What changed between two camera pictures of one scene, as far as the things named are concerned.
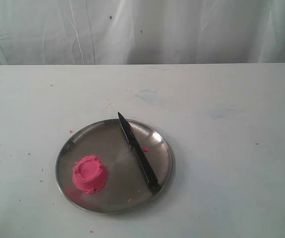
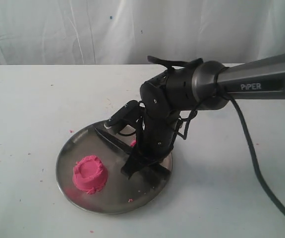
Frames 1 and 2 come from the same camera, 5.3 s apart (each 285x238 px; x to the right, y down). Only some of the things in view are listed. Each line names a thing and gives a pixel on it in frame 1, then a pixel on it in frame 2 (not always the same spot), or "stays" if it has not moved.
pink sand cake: [89, 173] stays
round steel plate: [96, 167] stays
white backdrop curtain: [72, 32] stays
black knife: [154, 184] → [122, 143]
